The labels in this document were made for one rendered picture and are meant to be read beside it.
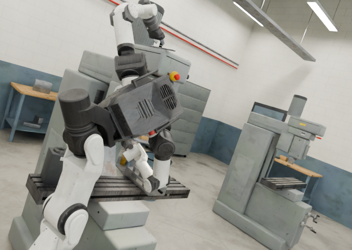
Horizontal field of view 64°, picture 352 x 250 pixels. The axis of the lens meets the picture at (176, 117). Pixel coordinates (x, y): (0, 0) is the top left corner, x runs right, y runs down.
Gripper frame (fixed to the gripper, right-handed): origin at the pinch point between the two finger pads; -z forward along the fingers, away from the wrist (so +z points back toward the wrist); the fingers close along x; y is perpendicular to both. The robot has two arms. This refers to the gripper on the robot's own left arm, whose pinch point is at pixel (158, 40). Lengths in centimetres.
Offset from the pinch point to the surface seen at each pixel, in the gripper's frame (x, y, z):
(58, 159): -8, -97, -7
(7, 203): -143, -159, -115
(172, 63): 20.5, -13.8, -2.1
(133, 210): 24, -96, -56
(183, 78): 23.5, -12.8, -16.1
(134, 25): -24.9, 4.9, 3.1
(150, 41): -14.7, 4.2, -7.8
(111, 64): -37.3, -20.9, -13.9
